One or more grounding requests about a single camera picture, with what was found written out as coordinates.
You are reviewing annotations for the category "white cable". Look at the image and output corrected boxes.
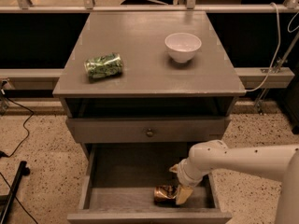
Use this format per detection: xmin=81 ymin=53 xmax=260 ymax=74
xmin=245 ymin=2 xmax=282 ymax=93

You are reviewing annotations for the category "white ceramic bowl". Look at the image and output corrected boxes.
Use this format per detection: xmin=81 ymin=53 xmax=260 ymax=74
xmin=164 ymin=33 xmax=202 ymax=63

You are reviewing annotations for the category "green soda can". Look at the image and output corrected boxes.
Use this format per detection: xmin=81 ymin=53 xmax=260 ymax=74
xmin=84 ymin=53 xmax=123 ymax=79

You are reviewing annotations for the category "metal window rail frame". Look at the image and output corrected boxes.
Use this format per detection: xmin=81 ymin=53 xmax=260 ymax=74
xmin=0 ymin=0 xmax=299 ymax=15

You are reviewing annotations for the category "grey wooden drawer cabinet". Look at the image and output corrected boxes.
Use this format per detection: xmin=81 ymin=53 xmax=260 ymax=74
xmin=51 ymin=10 xmax=247 ymax=161

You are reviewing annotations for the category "black floor cable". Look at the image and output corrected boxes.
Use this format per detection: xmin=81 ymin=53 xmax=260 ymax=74
xmin=0 ymin=96 xmax=35 ymax=159

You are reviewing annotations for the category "closed grey upper drawer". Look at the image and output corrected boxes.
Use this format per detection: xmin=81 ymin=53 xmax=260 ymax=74
xmin=66 ymin=117 xmax=230 ymax=144

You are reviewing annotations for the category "black stand leg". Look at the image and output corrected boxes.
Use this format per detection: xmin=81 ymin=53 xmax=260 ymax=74
xmin=0 ymin=161 xmax=30 ymax=224

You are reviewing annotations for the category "open grey middle drawer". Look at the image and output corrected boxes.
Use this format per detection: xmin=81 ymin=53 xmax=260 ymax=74
xmin=67 ymin=143 xmax=232 ymax=224

